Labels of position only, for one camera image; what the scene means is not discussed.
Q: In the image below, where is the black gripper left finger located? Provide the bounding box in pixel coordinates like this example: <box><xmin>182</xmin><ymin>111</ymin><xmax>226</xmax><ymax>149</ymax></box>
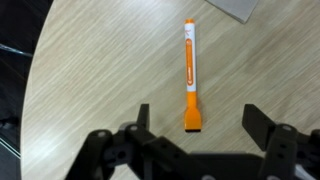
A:
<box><xmin>64</xmin><ymin>103</ymin><xmax>192</xmax><ymax>180</ymax></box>

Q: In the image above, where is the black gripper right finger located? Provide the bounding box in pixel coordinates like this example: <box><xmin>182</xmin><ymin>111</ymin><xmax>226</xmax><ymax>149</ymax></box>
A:
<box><xmin>241</xmin><ymin>103</ymin><xmax>320</xmax><ymax>180</ymax></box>

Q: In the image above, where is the orange white marker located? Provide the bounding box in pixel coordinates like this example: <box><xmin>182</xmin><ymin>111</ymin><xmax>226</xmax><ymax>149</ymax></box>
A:
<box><xmin>183</xmin><ymin>18</ymin><xmax>203</xmax><ymax>134</ymax></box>

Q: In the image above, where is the grey-brown paper napkin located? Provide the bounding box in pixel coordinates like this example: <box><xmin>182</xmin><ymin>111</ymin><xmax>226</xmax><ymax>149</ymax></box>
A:
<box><xmin>204</xmin><ymin>0</ymin><xmax>260</xmax><ymax>25</ymax></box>

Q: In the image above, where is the dark stand foot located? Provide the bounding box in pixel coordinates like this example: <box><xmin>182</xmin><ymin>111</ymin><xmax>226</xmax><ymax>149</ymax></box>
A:
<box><xmin>0</xmin><ymin>115</ymin><xmax>20</xmax><ymax>132</ymax></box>

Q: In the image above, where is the thin metal stand leg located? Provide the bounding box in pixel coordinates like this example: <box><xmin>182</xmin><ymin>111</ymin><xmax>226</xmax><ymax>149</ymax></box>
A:
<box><xmin>0</xmin><ymin>43</ymin><xmax>34</xmax><ymax>58</ymax></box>

